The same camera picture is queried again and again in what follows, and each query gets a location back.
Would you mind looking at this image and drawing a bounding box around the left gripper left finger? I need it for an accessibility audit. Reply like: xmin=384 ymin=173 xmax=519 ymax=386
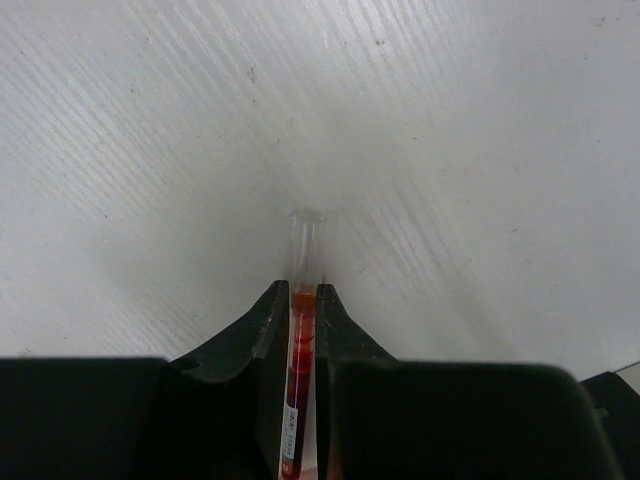
xmin=167 ymin=280 xmax=289 ymax=479

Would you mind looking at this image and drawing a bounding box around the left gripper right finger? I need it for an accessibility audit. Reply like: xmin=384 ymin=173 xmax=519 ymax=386
xmin=315 ymin=284 xmax=397 ymax=479

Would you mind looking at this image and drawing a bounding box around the red gel pen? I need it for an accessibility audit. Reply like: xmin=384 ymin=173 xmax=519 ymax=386
xmin=281 ymin=209 xmax=324 ymax=479

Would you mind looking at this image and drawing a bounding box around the black two-slot container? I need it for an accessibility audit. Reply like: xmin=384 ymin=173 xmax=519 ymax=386
xmin=582 ymin=372 xmax=639 ymax=456

